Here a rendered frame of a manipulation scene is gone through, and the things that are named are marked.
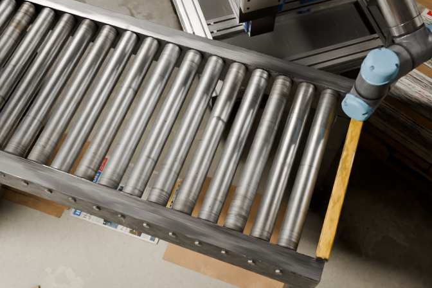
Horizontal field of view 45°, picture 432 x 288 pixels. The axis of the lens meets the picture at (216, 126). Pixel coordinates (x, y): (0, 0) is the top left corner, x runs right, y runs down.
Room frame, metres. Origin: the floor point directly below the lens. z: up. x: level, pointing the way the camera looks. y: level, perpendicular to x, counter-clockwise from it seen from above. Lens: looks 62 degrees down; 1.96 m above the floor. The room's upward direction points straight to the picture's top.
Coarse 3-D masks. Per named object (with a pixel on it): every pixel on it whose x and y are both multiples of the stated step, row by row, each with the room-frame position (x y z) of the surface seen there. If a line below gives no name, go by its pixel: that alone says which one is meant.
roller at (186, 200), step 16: (240, 64) 0.81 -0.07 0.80; (224, 80) 0.77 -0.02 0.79; (240, 80) 0.77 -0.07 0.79; (224, 96) 0.71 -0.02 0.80; (224, 112) 0.66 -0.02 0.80; (208, 128) 0.62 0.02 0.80; (224, 128) 0.63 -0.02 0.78; (208, 144) 0.57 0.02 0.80; (192, 160) 0.53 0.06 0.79; (208, 160) 0.53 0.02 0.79; (192, 176) 0.48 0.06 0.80; (192, 192) 0.44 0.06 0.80; (176, 208) 0.40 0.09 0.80; (192, 208) 0.41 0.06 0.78
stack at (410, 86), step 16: (400, 80) 0.94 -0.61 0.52; (416, 80) 0.92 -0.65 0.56; (400, 96) 0.93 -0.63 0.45; (416, 96) 0.90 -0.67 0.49; (384, 112) 0.94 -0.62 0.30; (400, 112) 0.91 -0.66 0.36; (384, 128) 0.92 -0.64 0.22; (400, 128) 0.89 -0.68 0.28; (416, 128) 0.87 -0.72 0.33; (368, 144) 0.93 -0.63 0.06; (384, 144) 0.90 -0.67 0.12; (400, 144) 0.87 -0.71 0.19; (416, 144) 0.84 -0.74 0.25; (384, 160) 0.88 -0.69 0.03; (400, 160) 0.84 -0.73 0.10; (416, 176) 0.81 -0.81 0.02
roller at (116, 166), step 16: (176, 48) 0.87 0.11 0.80; (160, 64) 0.81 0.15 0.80; (160, 80) 0.76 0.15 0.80; (144, 96) 0.71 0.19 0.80; (160, 96) 0.72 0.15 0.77; (144, 112) 0.66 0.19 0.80; (128, 128) 0.62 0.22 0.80; (144, 128) 0.63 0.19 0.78; (128, 144) 0.57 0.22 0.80; (112, 160) 0.53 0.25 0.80; (128, 160) 0.53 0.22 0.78; (112, 176) 0.48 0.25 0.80
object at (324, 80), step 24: (0, 0) 1.07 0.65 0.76; (24, 0) 1.04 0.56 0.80; (48, 0) 1.04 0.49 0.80; (72, 0) 1.04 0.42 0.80; (96, 24) 0.96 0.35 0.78; (120, 24) 0.95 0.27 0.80; (144, 24) 0.95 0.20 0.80; (192, 48) 0.87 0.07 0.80; (216, 48) 0.87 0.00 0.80; (240, 48) 0.87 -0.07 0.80; (288, 72) 0.79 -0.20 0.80; (312, 72) 0.79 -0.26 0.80
